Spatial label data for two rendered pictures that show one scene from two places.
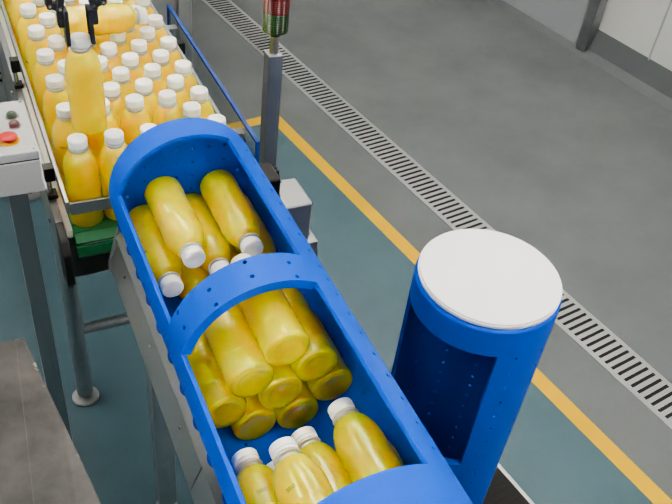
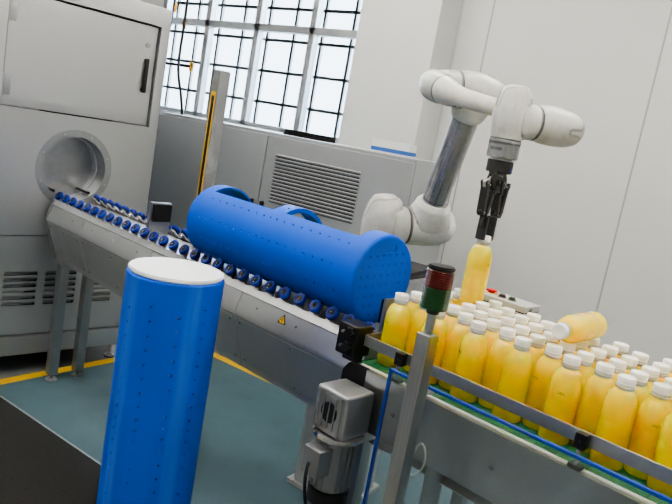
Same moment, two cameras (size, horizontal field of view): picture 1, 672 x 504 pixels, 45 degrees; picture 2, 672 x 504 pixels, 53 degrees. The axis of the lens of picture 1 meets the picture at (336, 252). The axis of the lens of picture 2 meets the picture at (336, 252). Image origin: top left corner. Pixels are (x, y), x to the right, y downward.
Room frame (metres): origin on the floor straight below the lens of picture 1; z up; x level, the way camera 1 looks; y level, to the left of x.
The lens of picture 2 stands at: (3.17, -0.47, 1.50)
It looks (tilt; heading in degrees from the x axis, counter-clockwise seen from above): 10 degrees down; 162
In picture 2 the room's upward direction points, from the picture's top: 10 degrees clockwise
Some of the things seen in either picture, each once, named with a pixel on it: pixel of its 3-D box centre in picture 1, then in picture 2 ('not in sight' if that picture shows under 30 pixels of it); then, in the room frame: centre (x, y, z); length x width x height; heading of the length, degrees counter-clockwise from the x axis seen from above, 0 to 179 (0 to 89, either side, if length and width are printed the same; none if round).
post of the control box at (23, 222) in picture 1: (44, 332); not in sight; (1.34, 0.70, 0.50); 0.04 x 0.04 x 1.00; 29
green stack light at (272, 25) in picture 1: (275, 20); (435, 297); (1.82, 0.22, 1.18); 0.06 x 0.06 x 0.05
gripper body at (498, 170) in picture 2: not in sight; (497, 175); (1.40, 0.55, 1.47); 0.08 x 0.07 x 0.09; 120
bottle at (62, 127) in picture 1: (71, 150); not in sight; (1.44, 0.61, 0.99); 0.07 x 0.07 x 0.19
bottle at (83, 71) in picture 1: (85, 86); (477, 271); (1.41, 0.55, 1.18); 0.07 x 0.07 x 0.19
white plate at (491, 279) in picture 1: (489, 275); (176, 270); (1.17, -0.30, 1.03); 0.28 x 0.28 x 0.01
